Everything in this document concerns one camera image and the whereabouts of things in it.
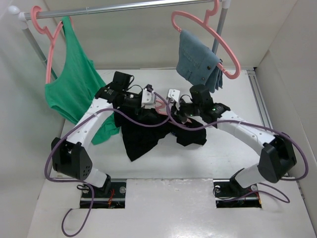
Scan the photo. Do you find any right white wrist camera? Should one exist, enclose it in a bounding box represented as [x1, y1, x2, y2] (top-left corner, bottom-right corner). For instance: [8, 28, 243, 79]
[166, 89, 180, 103]

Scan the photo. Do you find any metal clothes rack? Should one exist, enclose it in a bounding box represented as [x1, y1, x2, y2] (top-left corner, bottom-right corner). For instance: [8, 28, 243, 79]
[7, 0, 231, 62]

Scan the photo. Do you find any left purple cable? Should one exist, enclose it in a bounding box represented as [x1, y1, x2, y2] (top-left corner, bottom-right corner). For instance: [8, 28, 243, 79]
[44, 90, 174, 238]

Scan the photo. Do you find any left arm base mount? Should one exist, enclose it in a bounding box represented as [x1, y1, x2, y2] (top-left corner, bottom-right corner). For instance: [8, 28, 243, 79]
[77, 179, 127, 209]

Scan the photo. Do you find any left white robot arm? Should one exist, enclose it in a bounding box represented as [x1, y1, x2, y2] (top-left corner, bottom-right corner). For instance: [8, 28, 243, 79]
[52, 71, 153, 197]

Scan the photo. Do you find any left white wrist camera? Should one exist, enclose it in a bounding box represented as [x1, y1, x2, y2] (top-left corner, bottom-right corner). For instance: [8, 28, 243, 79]
[141, 84, 156, 109]

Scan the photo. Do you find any blue denim garment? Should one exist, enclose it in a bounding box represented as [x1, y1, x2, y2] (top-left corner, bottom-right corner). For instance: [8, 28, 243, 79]
[176, 30, 223, 93]

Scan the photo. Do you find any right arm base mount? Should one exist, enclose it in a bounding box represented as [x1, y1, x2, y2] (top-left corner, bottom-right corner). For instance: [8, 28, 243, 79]
[212, 179, 262, 208]

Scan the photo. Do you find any black t shirt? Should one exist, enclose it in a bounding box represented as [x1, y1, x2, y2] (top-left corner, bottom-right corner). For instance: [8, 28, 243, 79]
[114, 107, 207, 162]

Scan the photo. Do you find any aluminium rail right side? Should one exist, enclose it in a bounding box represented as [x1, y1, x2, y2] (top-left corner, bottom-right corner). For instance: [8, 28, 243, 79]
[247, 70, 272, 128]

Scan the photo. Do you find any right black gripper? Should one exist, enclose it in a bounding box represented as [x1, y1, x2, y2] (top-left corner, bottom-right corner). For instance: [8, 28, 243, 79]
[167, 98, 203, 122]

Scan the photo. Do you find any pink hanger with tank top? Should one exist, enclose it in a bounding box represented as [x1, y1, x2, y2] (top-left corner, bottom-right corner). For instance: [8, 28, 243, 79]
[30, 5, 75, 84]

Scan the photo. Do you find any pink hanger with denim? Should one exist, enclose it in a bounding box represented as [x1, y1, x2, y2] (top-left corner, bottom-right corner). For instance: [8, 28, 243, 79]
[171, 0, 241, 79]

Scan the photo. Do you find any green tank top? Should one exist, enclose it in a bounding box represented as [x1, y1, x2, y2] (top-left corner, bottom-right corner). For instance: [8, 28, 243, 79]
[44, 16, 119, 146]

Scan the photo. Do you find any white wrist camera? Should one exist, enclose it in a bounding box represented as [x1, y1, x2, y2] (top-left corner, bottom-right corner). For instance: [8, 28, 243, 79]
[141, 84, 156, 109]
[166, 89, 180, 103]

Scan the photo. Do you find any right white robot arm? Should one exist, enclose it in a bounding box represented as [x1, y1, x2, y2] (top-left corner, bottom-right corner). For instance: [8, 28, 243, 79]
[171, 84, 297, 195]

